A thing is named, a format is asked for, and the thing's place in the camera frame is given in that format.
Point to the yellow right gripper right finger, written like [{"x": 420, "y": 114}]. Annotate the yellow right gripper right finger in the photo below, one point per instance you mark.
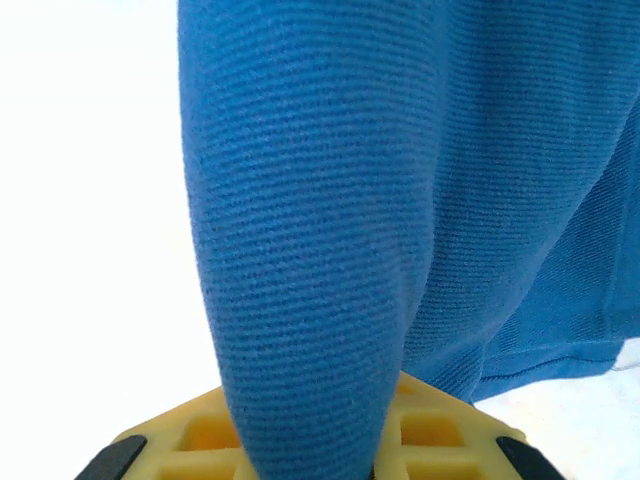
[{"x": 450, "y": 440}]

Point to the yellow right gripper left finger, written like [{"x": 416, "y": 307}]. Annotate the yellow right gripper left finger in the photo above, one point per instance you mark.
[{"x": 190, "y": 445}]

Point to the blue long pants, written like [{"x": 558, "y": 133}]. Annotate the blue long pants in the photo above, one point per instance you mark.
[{"x": 350, "y": 200}]

